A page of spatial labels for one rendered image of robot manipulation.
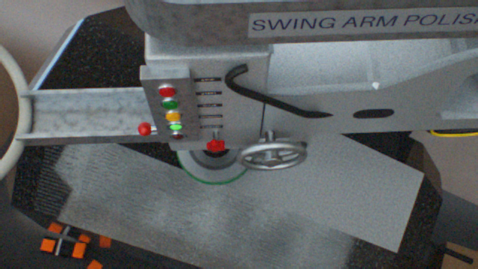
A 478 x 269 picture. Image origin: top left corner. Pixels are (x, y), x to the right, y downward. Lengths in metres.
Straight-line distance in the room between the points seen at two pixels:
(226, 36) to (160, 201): 0.89
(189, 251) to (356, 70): 0.85
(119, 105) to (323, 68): 0.55
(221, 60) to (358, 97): 0.31
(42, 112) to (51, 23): 1.55
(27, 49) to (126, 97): 1.57
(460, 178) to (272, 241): 1.27
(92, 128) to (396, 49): 0.72
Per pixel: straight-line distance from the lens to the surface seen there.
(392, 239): 1.56
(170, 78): 0.89
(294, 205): 1.53
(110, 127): 1.35
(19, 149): 1.36
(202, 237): 1.64
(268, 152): 1.15
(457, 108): 1.25
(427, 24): 0.86
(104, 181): 1.68
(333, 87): 1.04
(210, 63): 0.88
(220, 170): 1.49
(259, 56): 0.88
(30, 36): 2.92
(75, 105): 1.39
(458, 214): 2.59
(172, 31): 0.81
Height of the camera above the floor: 2.34
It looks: 68 degrees down
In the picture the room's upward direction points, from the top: 3 degrees clockwise
